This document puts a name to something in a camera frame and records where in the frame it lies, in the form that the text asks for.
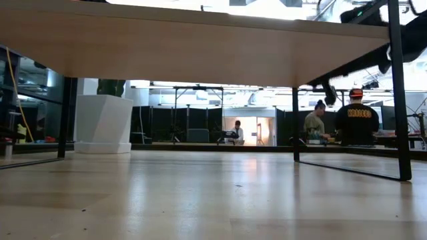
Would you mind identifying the black background gantry frame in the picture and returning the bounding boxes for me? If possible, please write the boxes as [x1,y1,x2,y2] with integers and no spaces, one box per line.
[173,85,225,145]

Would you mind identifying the green cactus plant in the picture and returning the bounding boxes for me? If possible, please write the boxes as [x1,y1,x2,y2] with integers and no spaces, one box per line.
[96,79,127,97]

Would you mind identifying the black computer monitor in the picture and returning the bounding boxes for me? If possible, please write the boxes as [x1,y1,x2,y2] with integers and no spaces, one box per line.
[380,105,398,131]

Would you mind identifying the small plant in white pot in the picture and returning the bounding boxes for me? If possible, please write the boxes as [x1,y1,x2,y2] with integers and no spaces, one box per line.
[306,130,323,145]

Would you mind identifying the wooden shelf with black legs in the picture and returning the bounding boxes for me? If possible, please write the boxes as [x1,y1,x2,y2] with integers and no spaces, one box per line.
[0,0,413,182]

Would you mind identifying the black partition panels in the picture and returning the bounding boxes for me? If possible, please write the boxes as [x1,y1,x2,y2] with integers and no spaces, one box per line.
[130,105,224,144]
[276,108,338,147]

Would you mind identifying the dark background table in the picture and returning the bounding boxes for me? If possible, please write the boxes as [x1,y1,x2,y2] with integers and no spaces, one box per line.
[375,133,427,150]

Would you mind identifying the white hexagonal plant pot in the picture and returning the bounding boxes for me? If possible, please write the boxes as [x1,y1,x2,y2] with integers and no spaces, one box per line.
[73,94,134,155]

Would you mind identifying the black metal rig frame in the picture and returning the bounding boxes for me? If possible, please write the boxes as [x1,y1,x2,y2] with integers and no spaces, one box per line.
[0,43,427,161]

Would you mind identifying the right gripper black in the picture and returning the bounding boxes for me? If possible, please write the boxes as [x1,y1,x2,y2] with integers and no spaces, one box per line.
[308,11,427,88]

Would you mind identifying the grey chair back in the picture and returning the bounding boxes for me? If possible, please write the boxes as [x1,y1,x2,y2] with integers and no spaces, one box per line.
[186,128,210,143]

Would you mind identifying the person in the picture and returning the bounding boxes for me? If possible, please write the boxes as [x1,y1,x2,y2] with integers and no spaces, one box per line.
[230,119,245,146]
[334,88,380,147]
[302,99,331,145]

